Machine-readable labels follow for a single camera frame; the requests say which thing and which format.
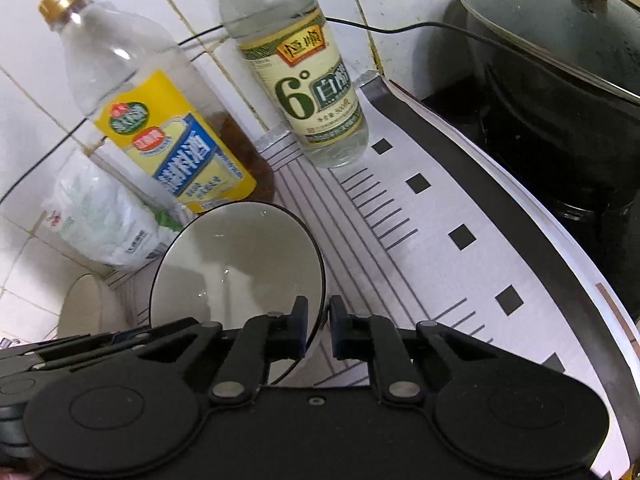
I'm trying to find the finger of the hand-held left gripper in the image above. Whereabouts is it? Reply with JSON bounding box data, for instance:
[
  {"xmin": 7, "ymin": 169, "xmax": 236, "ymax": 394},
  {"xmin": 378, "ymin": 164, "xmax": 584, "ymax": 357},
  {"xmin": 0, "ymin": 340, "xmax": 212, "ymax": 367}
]
[{"xmin": 31, "ymin": 326, "xmax": 153, "ymax": 373}]

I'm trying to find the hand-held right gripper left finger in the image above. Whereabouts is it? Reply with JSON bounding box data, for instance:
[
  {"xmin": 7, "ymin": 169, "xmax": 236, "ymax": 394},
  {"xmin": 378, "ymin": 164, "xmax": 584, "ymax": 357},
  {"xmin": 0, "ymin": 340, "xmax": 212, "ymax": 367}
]
[{"xmin": 115, "ymin": 296, "xmax": 310, "ymax": 407}]

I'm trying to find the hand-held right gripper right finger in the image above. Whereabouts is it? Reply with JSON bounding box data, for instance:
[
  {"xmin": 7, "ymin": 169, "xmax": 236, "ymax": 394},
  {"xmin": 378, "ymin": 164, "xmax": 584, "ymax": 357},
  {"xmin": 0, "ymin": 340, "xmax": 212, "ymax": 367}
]
[{"xmin": 327, "ymin": 296, "xmax": 506, "ymax": 406}]

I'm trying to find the white bowl with dark rim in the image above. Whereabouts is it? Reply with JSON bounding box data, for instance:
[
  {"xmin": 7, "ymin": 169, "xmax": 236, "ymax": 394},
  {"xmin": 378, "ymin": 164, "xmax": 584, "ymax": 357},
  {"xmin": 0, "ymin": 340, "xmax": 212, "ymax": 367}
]
[
  {"xmin": 149, "ymin": 201, "xmax": 327, "ymax": 386},
  {"xmin": 57, "ymin": 274, "xmax": 151, "ymax": 341}
]

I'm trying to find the striped tablecloth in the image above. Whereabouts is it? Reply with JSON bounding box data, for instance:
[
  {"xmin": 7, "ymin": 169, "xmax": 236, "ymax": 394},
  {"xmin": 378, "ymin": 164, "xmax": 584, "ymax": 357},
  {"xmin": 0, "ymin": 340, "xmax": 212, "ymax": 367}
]
[{"xmin": 107, "ymin": 72, "xmax": 640, "ymax": 480}]

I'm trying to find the white salt bag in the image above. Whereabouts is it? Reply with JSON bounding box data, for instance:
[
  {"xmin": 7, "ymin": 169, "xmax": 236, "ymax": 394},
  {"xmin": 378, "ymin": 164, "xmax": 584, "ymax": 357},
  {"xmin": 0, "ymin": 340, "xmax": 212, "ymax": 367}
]
[{"xmin": 42, "ymin": 152, "xmax": 198, "ymax": 272}]

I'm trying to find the yellow label cooking wine bottle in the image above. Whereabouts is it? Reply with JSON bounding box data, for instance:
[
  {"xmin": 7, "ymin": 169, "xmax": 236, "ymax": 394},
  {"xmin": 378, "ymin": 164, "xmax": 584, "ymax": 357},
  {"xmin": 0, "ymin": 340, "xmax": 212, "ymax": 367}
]
[{"xmin": 39, "ymin": 0, "xmax": 273, "ymax": 216}]

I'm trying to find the green label vinegar bottle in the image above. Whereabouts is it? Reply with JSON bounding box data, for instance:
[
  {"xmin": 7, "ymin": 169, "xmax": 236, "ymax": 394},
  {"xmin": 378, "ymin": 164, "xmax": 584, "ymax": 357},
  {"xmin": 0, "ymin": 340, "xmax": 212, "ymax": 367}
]
[{"xmin": 207, "ymin": 0, "xmax": 370, "ymax": 170}]

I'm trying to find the black cooking pot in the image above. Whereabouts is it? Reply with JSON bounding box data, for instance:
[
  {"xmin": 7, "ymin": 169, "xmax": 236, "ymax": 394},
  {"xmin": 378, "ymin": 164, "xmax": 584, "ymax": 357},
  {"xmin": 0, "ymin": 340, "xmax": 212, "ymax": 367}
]
[{"xmin": 425, "ymin": 0, "xmax": 640, "ymax": 311}]

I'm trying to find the glass pot lid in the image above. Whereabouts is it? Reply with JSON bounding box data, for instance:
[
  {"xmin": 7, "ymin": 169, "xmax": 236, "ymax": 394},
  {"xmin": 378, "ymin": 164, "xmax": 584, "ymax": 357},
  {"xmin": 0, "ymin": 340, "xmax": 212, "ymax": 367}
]
[{"xmin": 459, "ymin": 0, "xmax": 640, "ymax": 106}]

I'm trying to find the thin black cable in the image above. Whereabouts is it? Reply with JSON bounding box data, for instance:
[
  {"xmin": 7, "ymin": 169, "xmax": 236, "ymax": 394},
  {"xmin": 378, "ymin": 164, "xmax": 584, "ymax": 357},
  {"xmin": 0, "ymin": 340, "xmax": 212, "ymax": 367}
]
[{"xmin": 0, "ymin": 16, "xmax": 506, "ymax": 203}]

